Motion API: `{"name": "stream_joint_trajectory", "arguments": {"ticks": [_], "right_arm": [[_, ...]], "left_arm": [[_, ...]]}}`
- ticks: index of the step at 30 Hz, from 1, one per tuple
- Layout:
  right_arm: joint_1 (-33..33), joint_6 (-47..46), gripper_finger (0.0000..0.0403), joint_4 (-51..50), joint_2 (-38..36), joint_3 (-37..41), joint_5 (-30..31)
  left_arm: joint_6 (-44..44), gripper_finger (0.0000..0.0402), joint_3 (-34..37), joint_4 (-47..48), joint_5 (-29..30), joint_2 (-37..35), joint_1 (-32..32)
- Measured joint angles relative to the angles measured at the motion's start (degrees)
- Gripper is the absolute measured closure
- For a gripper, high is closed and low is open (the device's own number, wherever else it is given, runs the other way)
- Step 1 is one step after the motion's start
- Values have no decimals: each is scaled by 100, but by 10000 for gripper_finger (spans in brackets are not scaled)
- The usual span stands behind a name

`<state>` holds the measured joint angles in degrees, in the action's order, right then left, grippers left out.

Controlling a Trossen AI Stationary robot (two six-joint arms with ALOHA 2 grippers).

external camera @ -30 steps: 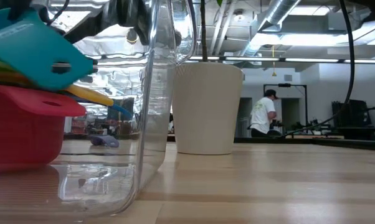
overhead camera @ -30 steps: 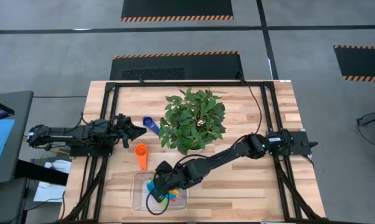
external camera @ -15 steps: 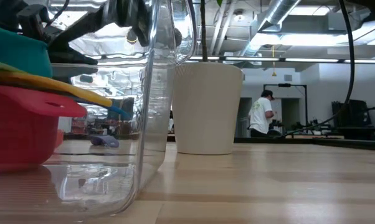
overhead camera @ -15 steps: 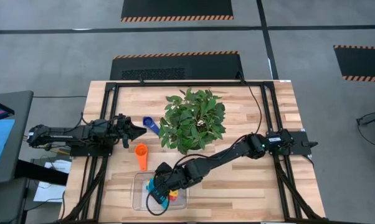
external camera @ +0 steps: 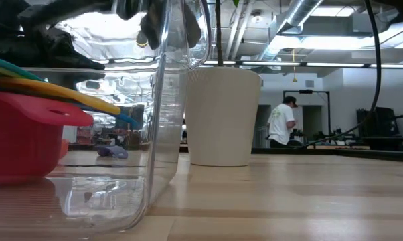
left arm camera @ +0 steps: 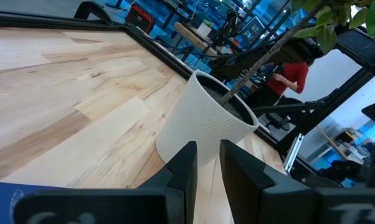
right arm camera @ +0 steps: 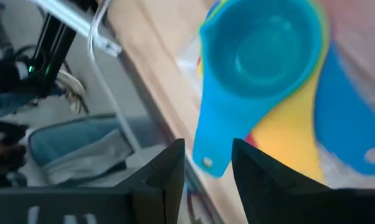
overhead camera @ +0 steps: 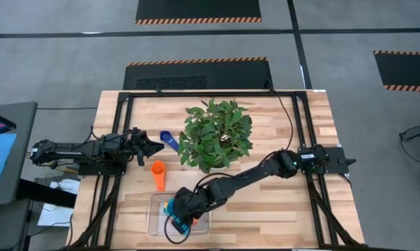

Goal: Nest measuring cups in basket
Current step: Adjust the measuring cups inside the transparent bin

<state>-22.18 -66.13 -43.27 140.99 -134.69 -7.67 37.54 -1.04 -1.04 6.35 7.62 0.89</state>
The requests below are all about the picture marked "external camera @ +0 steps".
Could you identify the light blue measuring cup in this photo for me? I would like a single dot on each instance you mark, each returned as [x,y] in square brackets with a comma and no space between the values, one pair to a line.
[7,63]

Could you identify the medium blue measuring cup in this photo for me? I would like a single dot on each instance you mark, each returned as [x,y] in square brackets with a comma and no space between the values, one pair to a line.
[128,120]

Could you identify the orange measuring cup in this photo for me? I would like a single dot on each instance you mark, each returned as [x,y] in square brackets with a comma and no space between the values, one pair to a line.
[65,149]

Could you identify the yellow measuring cup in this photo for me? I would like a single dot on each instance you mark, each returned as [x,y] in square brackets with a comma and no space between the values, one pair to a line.
[71,97]

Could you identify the clear plastic basket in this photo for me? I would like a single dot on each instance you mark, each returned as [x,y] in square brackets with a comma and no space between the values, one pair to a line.
[168,117]

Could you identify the dark blue measuring cup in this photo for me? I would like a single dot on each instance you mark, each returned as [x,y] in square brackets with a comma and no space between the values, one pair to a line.
[112,151]

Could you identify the green plant in white pot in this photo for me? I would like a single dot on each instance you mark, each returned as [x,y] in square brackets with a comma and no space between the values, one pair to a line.
[221,117]

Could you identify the black background gantry frame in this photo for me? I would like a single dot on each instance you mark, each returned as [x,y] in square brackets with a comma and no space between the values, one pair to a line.
[328,110]

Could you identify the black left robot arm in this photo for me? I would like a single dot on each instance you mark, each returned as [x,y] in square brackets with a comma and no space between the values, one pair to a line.
[7,33]

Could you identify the silver ventilation duct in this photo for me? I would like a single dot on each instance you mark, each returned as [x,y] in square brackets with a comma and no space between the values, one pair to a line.
[298,13]

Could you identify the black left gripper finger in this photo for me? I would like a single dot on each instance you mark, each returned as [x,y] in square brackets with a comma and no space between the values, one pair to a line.
[77,58]

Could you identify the black background equipment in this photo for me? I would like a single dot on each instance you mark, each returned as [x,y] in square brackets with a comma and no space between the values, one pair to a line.
[379,124]

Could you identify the ceiling light strip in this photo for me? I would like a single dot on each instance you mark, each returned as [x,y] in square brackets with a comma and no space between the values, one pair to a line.
[271,63]

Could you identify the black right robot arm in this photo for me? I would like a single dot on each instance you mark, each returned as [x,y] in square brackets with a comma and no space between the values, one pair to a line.
[399,13]

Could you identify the person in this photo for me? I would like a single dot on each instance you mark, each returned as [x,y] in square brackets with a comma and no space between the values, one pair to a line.
[280,124]

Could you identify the red measuring cup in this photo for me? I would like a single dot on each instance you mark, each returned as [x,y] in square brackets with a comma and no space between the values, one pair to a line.
[20,140]

